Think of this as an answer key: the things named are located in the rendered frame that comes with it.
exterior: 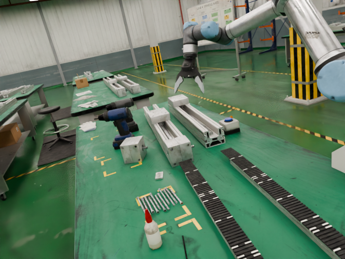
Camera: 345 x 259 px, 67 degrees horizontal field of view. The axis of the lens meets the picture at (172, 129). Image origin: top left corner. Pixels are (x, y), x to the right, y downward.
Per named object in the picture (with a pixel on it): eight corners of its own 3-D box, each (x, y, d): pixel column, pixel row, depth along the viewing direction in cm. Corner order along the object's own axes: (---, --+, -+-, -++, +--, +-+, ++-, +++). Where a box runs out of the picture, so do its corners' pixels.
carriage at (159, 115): (171, 124, 150) (169, 112, 148) (153, 128, 148) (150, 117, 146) (166, 117, 165) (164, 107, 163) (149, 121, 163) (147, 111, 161)
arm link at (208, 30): (225, 23, 123) (207, 28, 132) (208, 17, 116) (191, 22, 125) (223, 40, 124) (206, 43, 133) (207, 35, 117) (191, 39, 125)
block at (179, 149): (199, 159, 114) (195, 140, 111) (172, 167, 112) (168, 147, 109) (193, 152, 122) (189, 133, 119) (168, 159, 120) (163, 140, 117)
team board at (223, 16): (193, 81, 747) (180, 8, 683) (205, 77, 774) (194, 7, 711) (235, 81, 632) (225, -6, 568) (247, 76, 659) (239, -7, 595)
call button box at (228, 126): (240, 131, 134) (238, 120, 132) (223, 136, 133) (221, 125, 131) (233, 127, 142) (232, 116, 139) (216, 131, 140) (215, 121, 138)
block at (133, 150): (147, 161, 123) (142, 143, 120) (124, 164, 125) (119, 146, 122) (151, 151, 132) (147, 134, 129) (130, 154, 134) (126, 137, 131)
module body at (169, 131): (188, 153, 122) (185, 136, 119) (168, 159, 120) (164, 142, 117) (158, 114, 196) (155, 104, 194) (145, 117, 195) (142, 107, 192)
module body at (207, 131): (225, 143, 125) (223, 126, 122) (206, 148, 123) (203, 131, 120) (181, 108, 199) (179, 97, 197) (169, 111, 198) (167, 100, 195)
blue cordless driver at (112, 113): (136, 146, 144) (127, 108, 137) (102, 152, 144) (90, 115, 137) (138, 141, 151) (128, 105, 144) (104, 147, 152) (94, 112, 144)
